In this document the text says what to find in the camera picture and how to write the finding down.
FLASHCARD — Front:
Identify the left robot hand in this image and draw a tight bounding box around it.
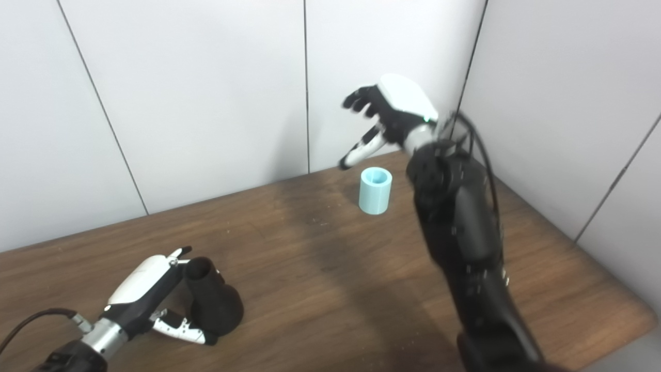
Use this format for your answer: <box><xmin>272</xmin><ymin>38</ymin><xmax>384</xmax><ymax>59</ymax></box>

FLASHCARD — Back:
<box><xmin>100</xmin><ymin>246</ymin><xmax>218</xmax><ymax>346</ymax></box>

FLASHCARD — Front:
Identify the light-blue hose piece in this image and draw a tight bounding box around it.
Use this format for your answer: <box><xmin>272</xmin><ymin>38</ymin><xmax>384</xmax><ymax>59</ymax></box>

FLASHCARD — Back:
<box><xmin>359</xmin><ymin>167</ymin><xmax>393</xmax><ymax>215</ymax></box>

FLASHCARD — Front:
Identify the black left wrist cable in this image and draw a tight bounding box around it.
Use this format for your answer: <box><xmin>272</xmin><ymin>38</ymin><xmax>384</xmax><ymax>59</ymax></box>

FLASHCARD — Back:
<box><xmin>0</xmin><ymin>308</ymin><xmax>93</xmax><ymax>353</ymax></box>

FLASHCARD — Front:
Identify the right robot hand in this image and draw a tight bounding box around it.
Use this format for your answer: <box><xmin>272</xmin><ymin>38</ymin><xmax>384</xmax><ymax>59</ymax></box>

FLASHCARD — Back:
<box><xmin>338</xmin><ymin>73</ymin><xmax>439</xmax><ymax>170</ymax></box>

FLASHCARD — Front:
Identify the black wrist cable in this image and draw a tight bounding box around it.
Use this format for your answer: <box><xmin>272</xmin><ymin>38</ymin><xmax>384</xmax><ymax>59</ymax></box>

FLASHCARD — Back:
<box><xmin>0</xmin><ymin>308</ymin><xmax>93</xmax><ymax>353</ymax></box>
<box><xmin>439</xmin><ymin>111</ymin><xmax>506</xmax><ymax>249</ymax></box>

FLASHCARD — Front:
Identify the black flared nozzle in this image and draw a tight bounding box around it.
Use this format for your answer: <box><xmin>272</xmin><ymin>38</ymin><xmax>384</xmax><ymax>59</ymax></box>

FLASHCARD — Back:
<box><xmin>184</xmin><ymin>257</ymin><xmax>244</xmax><ymax>336</ymax></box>

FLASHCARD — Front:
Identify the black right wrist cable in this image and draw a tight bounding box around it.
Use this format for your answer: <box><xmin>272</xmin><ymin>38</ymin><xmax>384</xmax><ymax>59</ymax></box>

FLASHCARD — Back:
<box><xmin>439</xmin><ymin>111</ymin><xmax>506</xmax><ymax>249</ymax></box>

